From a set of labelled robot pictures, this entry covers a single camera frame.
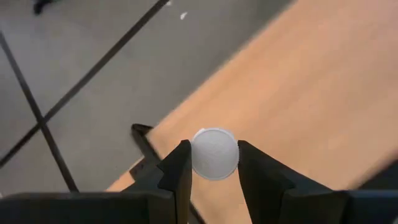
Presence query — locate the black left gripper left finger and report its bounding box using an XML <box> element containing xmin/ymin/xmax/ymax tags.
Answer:
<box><xmin>136</xmin><ymin>139</ymin><xmax>193</xmax><ymax>224</ymax></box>

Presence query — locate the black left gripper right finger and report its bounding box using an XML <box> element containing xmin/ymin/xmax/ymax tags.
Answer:
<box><xmin>238</xmin><ymin>140</ymin><xmax>346</xmax><ymax>224</ymax></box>

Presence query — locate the yellow pill bottle white cap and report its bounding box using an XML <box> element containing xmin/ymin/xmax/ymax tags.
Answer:
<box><xmin>190</xmin><ymin>127</ymin><xmax>240</xmax><ymax>181</ymax></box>

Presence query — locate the black floor object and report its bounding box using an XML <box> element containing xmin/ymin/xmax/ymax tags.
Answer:
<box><xmin>32</xmin><ymin>0</ymin><xmax>55</xmax><ymax>16</ymax></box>

